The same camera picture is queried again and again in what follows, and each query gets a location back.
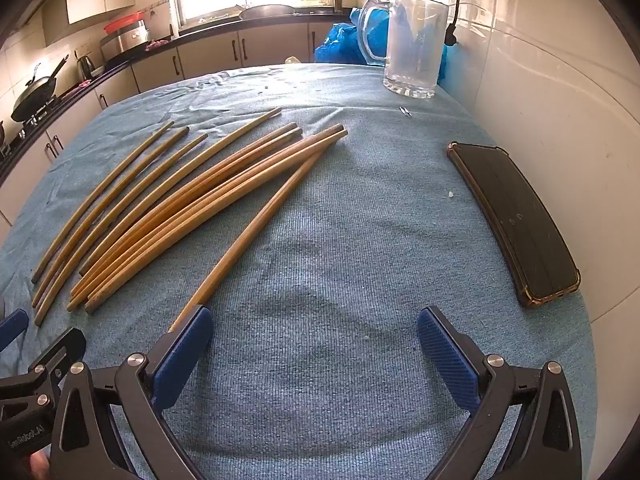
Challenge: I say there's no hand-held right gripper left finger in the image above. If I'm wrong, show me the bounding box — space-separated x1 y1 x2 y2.
50 305 216 480

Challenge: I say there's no black cased phone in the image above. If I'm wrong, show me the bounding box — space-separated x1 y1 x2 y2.
446 141 582 309

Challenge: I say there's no black wok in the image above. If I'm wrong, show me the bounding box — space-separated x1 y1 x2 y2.
11 55 70 123

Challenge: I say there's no black power cable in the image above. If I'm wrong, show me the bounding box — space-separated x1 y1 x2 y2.
444 0 468 47

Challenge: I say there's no row of wooden chopsticks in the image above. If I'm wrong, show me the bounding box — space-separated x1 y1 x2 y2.
31 106 347 328

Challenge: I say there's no blue towel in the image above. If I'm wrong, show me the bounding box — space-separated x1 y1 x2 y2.
0 62 598 480

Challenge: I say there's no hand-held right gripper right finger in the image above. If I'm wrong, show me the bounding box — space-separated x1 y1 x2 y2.
417 306 583 480

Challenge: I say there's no clear glass pitcher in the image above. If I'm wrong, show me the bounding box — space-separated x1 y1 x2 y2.
357 0 449 100

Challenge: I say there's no row of beige base cabinets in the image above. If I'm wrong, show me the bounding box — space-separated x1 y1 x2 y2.
0 20 351 241

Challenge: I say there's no blue plastic bag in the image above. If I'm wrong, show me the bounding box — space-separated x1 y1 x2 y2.
314 6 455 86

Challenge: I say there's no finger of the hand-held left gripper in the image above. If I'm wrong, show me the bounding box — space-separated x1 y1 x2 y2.
0 309 29 353
0 327 88 423

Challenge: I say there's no black kitchen countertop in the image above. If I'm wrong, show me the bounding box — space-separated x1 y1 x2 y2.
0 7 361 176

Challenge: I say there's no steel pot with red lid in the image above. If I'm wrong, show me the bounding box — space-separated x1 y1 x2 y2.
99 10 151 58

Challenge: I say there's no grey metal pan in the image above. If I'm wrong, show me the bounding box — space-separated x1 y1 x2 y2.
239 4 297 21

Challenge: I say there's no brown wooden chopstick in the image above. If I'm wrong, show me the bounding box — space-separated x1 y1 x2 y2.
169 129 349 333

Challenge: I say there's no black gas stove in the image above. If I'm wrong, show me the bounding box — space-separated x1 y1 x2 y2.
0 95 68 161

